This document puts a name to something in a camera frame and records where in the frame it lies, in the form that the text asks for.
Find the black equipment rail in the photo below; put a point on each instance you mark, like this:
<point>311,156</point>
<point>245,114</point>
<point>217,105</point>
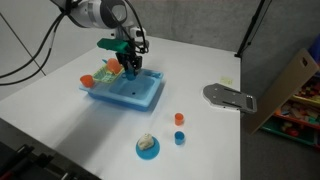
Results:
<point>24,158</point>

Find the yellow green dish rack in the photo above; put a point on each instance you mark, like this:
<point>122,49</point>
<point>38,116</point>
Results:
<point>105,76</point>

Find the blue mug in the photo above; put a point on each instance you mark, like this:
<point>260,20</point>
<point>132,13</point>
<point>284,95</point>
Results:
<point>129,75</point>

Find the black tripod pole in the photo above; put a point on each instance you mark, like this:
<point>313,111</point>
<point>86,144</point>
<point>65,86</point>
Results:
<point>254,26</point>

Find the cream toy food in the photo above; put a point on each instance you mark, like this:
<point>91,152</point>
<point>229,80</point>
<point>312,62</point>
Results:
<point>145,142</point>

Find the green wrist camera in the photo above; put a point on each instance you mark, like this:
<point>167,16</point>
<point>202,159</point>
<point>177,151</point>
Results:
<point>113,44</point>

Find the orange plate in rack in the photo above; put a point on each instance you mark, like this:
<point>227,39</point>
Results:
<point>114,66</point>

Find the yellow sticky note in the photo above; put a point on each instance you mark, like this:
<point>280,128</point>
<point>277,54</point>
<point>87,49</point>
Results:
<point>226,81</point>

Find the blue toy sink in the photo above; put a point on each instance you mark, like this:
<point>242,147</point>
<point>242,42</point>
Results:
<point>137,94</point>

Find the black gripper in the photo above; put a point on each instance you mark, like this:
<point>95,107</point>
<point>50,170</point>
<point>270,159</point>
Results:
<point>130,60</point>

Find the grey metal mounting plate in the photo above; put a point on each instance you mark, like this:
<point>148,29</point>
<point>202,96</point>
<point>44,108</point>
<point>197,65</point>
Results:
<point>226,97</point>

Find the toy storage shelf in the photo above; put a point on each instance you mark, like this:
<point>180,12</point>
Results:
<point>291,106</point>

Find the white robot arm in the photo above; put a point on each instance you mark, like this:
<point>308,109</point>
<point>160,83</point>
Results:
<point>129,37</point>

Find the small blue cup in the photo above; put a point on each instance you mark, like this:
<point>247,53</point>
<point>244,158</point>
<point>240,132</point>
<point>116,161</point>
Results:
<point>179,137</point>

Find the orange mug on sink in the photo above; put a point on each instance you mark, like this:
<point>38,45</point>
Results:
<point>87,81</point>

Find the blue plate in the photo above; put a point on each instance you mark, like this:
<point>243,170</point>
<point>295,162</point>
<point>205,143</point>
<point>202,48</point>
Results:
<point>150,153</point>

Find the small orange cup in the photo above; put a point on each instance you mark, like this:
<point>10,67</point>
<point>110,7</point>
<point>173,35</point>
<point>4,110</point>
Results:
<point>179,119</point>

